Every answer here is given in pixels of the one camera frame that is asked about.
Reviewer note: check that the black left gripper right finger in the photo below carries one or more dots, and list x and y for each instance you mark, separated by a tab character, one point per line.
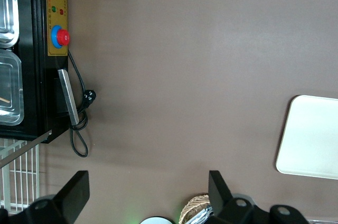
224	205

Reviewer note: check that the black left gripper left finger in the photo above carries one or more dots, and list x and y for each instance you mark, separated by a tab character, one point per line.
71	195

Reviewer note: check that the cream plastic tray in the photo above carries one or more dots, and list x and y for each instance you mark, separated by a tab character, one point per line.
311	136

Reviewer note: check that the black tray sealing machine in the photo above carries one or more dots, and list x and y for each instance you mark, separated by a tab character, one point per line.
31	76

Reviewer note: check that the aluminium foil container stack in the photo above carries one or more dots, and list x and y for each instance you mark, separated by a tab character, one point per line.
202	214

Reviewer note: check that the wicker basket with foil containers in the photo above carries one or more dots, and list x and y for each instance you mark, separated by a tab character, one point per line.
190	204

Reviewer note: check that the sealer press lever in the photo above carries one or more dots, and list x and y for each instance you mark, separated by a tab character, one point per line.
26	148

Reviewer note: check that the silver metal bar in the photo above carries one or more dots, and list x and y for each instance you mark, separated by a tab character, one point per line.
69	100

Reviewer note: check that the small wooden stick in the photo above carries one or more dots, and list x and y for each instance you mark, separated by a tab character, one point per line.
5	100

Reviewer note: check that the steel food container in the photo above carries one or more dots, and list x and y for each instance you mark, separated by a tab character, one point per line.
10	81
8	10

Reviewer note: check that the red emergency stop button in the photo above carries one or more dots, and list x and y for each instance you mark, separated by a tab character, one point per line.
63	37

